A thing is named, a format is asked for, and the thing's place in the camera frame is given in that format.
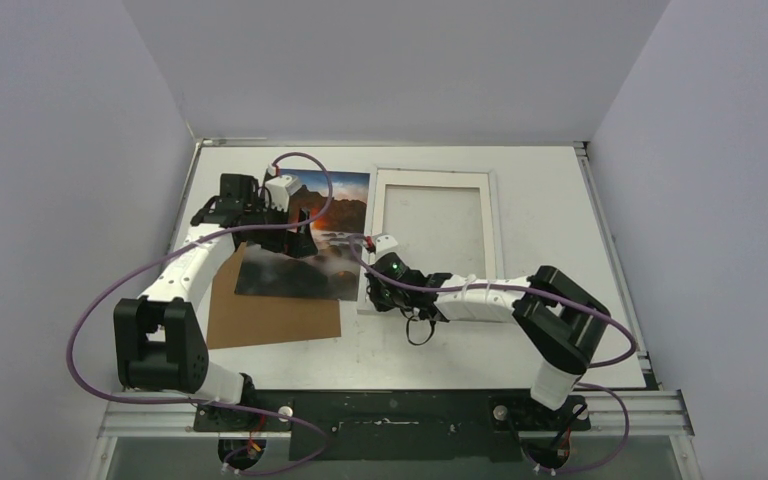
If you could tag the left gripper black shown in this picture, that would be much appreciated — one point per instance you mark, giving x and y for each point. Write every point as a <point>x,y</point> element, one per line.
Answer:
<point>306,246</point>

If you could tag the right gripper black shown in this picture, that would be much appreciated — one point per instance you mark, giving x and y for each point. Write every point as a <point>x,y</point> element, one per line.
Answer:
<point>379,288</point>

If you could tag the landscape sunset photo print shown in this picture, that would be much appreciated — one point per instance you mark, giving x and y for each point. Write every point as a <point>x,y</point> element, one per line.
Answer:
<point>327,270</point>

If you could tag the white picture frame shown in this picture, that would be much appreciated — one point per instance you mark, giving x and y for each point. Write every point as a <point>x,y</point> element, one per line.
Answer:
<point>500,218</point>

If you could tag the white brown backing board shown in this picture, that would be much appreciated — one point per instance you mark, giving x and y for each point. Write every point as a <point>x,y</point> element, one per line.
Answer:
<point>236,320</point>

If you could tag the white paper mat border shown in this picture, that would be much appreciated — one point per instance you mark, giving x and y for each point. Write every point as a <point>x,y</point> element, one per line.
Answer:
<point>434,179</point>

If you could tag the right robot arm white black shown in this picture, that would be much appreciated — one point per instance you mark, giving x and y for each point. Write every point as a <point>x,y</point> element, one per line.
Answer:
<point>563,322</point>

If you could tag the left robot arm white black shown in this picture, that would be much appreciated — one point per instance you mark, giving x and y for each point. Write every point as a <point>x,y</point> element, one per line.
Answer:
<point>158,339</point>

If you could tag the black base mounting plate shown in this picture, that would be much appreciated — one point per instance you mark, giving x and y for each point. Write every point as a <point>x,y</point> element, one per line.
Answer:
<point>401,425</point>

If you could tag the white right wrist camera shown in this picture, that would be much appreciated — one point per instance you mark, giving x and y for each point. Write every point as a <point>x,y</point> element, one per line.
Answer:
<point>380,244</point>

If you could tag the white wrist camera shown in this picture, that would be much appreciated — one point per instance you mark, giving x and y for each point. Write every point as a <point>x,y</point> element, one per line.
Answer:
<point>279,188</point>
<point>380,244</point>

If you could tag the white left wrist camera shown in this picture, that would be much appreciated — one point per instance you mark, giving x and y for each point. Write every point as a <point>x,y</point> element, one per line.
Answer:
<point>279,188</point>

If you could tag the aluminium front rail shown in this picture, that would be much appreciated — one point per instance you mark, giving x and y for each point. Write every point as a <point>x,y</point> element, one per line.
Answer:
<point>653,413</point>

